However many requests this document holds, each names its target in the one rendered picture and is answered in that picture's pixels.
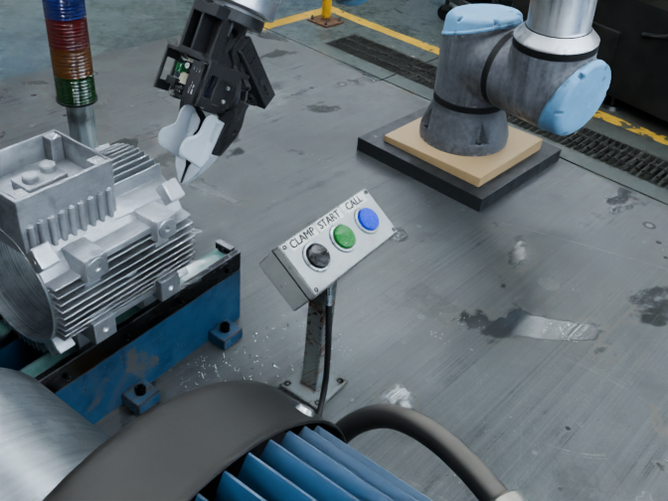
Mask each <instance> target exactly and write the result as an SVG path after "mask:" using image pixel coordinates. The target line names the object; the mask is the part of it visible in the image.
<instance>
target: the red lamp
mask: <svg viewBox="0 0 668 501"><path fill-rule="evenodd" d="M44 17H45V16H44ZM45 22H46V23H45V24H46V29H47V35H48V42H49V46H50V47H51V48H53V49H55V50H58V51H66V52H71V51H78V50H82V49H84V48H86V47H88V46H89V44H90V41H89V34H88V25H87V17H86V15H85V16H84V17H83V18H81V19H79V20H75V21H68V22H62V21H54V20H51V19H48V18H46V17H45Z"/></svg>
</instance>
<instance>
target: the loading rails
mask: <svg viewBox="0 0 668 501"><path fill-rule="evenodd" d="M186 268H187V269H188V271H189V272H188V273H187V274H186V275H184V276H183V277H181V278H179V284H180V291H178V292H177V293H175V294H174V295H172V296H171V297H169V298H168V299H166V300H164V301H163V302H162V301H160V300H159V299H156V300H154V301H153V302H151V303H150V304H148V305H147V306H145V307H143V308H142V309H140V308H139V307H137V306H136V305H134V306H133V307H131V308H130V309H128V310H126V311H125V312H123V313H122V314H120V315H119V316H117V317H115V322H116V330H117V331H116V332H115V333H114V334H112V335H111V336H109V337H108V338H106V339H105V340H103V341H101V342H100V343H98V344H95V343H93V342H92V341H90V342H88V343H87V344H85V345H84V346H82V347H81V348H79V349H77V350H76V349H75V348H73V347H72V348H70V349H69V350H67V351H65V352H64V353H62V354H60V355H58V356H56V357H53V356H52V355H51V353H50V352H49V350H48V351H46V352H45V353H43V352H42V350H41V351H38V349H37V348H36V349H34V348H33V345H32V346H29V344H28V342H27V343H25V342H24V339H23V338H22V339H20V337H19V335H18V334H17V335H16V334H15V333H14V330H10V327H9V325H8V324H7V325H6V324H5V322H4V319H3V317H2V315H1V314H0V367H1V368H8V369H12V370H16V371H19V372H22V373H25V374H27V375H29V376H31V377H33V378H34V379H36V380H37V381H39V382H40V383H41V384H42V385H44V386H45V387H46V388H47V389H49V390H50V391H51V392H52V393H54V394H55V395H56V396H58V397H59V398H60V399H61V400H63V401H64V402H65V403H66V404H68V405H69V406H70V407H71V408H73V409H74V410H75V411H76V412H78V413H79V414H80V415H81V416H83V417H84V418H86V419H87V420H88V421H89V422H91V423H92V424H96V423H97V422H98V421H100V420H101V419H102V418H104V417H105V416H107V415H108V414H109V413H111V412H112V411H114V410H115V409H116V408H118V407H119V406H120V405H122V404H124V405H125V406H126V407H127V408H129V409H130V410H131V411H133V412H134V413H135V414H137V415H138V416H140V415H142V414H143V413H144V412H146V411H147V410H148V409H150V408H151V407H152V406H153V405H155V404H156V403H157V402H159V401H160V400H161V394H160V390H159V389H158V388H156V387H155V386H153V385H152V384H151V383H152V382H153V381H154V380H156V379H157V378H158V377H160V376H161V375H163V374H164V373H165V372H167V371H168V370H169V369H171V368H172V367H173V366H175V365H176V364H178V363H179V362H180V361H182V360H183V359H184V358H186V357H187V356H188V355H190V354H191V353H192V352H194V351H195V350H197V349H198V348H199V347H201V346H202V345H203V344H205V343H206V342H207V341H210V342H211V343H213V344H214V345H216V346H218V347H219V348H221V349H222V350H224V351H225V350H227V349H228V348H229V347H231V346H232V345H233V344H235V343H236V342H237V341H238V340H240V339H241V338H242V337H243V329H242V328H241V327H240V326H238V325H237V324H235V323H233V322H235V321H236V320H237V319H239V318H240V303H241V252H240V251H239V250H235V247H233V246H231V245H229V244H228V243H226V242H224V241H222V240H217V241H216V248H215V249H214V250H212V251H210V252H209V253H207V254H205V255H204V256H202V257H201V258H199V259H197V260H196V261H194V262H193V263H190V264H188V265H187V266H186Z"/></svg>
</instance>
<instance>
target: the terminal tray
mask: <svg viewBox="0 0 668 501"><path fill-rule="evenodd" d="M49 134H56V137H49ZM94 157H98V158H100V160H99V161H92V158H94ZM17 191H21V192H23V194H22V195H20V196H15V195H14V192H17ZM114 191H115V185H114V176H113V167H112V160H111V159H110V158H108V157H106V156H104V155H102V154H100V153H98V152H96V151H94V150H93V149H91V148H89V147H87V146H85V145H83V144H81V143H79V142H78V141H76V140H74V139H72V138H70V137H68V136H66V135H64V134H62V133H61V132H60V131H58V130H56V129H53V130H51V131H48V132H45V133H43V134H40V135H38V136H35V137H32V138H30V139H27V140H25V141H22V142H19V143H17V144H14V145H12V146H9V147H6V148H4V149H1V150H0V230H2V231H3V232H4V233H5V234H6V235H7V236H8V237H9V238H10V239H11V240H12V241H13V242H14V243H15V244H16V245H17V246H18V247H19V249H20V250H21V251H22V252H23V254H26V253H27V252H28V251H29V250H31V249H33V248H34V247H36V246H38V245H40V244H42V243H44V242H49V243H50V244H52V245H53V246H55V247H56V246H58V245H59V240H60V239H62V240H63V241H67V240H68V239H69V235H70V234H72V235H73V236H75V237H76V236H77V235H78V230H82V231H84V232H86V231H87V226H88V225H91V226H93V227H95V226H96V221H98V220H100V221H101V222H105V216H107V215H109V216H110V217H112V218H113V217H114V212H115V211H117V210H116V201H115V192H114ZM0 241H1V242H3V243H4V244H6V245H7V246H9V247H10V248H12V249H13V250H15V251H17V252H18V253H20V251H19V250H18V249H17V248H16V247H15V245H14V244H13V243H12V242H11V241H10V240H9V239H8V238H7V237H6V236H5V235H4V234H2V233H1V232H0Z"/></svg>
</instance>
